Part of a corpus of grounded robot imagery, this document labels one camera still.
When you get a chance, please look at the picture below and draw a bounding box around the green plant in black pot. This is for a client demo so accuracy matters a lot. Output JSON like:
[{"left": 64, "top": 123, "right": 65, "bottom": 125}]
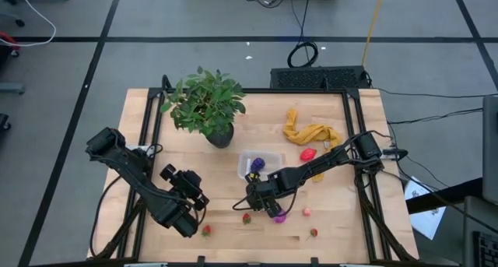
[{"left": 160, "top": 66, "right": 247, "bottom": 149}]

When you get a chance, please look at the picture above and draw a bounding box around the red bag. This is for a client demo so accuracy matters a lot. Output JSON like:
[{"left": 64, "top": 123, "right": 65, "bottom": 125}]
[{"left": 0, "top": 32, "right": 20, "bottom": 58}]

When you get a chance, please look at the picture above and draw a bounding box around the grey monitor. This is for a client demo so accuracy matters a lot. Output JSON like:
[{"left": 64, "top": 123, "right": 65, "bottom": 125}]
[{"left": 482, "top": 94, "right": 498, "bottom": 204}]

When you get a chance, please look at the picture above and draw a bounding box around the black computer case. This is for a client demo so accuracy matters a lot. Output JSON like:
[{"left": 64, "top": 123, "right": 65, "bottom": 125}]
[{"left": 269, "top": 65, "right": 370, "bottom": 91}]

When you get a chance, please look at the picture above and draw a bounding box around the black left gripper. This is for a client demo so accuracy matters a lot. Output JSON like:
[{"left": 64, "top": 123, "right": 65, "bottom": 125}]
[{"left": 159, "top": 163, "right": 212, "bottom": 213}]

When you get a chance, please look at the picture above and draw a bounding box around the black hanging cable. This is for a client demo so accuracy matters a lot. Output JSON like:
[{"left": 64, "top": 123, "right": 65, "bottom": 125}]
[{"left": 286, "top": 0, "right": 319, "bottom": 69}]

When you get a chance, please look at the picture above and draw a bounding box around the yellow hanging cable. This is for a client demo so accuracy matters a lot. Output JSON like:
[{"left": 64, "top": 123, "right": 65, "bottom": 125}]
[{"left": 361, "top": 0, "right": 387, "bottom": 69}]

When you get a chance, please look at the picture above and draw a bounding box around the dark side desk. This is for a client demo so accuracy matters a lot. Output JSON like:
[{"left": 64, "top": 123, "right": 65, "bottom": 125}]
[{"left": 405, "top": 176, "right": 498, "bottom": 267}]

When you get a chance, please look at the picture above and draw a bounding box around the black keyboard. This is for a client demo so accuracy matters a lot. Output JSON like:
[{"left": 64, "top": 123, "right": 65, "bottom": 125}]
[{"left": 472, "top": 230, "right": 498, "bottom": 267}]

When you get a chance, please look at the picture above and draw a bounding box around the purple blackberry toy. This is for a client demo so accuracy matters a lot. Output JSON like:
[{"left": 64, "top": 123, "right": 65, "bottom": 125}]
[{"left": 250, "top": 156, "right": 266, "bottom": 174}]

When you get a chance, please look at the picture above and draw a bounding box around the clear plastic food container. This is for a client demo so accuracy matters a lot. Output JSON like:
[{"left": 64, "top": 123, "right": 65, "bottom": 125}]
[{"left": 237, "top": 149, "right": 283, "bottom": 181}]

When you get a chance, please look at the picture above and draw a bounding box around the yellow cloth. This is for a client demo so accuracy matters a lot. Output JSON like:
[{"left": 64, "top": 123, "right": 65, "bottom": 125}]
[{"left": 282, "top": 107, "right": 343, "bottom": 182}]

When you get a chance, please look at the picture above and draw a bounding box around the white paper sheet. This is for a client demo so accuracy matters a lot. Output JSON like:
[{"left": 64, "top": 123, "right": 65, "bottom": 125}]
[{"left": 404, "top": 176, "right": 447, "bottom": 241}]

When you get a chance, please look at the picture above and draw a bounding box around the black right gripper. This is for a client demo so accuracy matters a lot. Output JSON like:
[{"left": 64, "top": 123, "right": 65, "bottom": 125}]
[{"left": 244, "top": 171, "right": 287, "bottom": 220}]

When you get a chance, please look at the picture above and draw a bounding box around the white cable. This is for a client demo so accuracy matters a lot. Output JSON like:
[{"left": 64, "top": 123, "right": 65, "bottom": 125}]
[{"left": 0, "top": 0, "right": 58, "bottom": 48}]

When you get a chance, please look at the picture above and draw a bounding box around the brown stick in pot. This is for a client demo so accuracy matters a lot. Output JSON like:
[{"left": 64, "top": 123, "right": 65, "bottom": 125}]
[{"left": 87, "top": 75, "right": 419, "bottom": 267}]

